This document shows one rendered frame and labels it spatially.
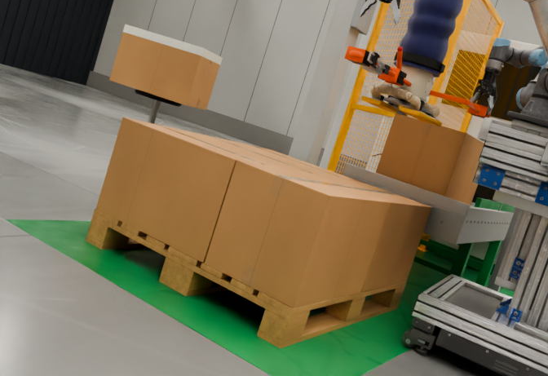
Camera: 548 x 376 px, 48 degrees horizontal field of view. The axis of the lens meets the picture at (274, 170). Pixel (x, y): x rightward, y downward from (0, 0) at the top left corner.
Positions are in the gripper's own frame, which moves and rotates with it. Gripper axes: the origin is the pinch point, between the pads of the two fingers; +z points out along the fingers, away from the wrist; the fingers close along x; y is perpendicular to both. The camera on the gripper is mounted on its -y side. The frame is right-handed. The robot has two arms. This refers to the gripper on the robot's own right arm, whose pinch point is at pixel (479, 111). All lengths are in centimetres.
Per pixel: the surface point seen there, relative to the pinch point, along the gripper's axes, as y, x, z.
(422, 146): -11.6, -25.3, 24.1
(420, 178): -11.6, -20.6, 40.2
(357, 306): 59, -6, 98
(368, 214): 81, -6, 57
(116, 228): 120, -91, 96
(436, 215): -7, -5, 55
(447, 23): 35.7, -16.9, -29.8
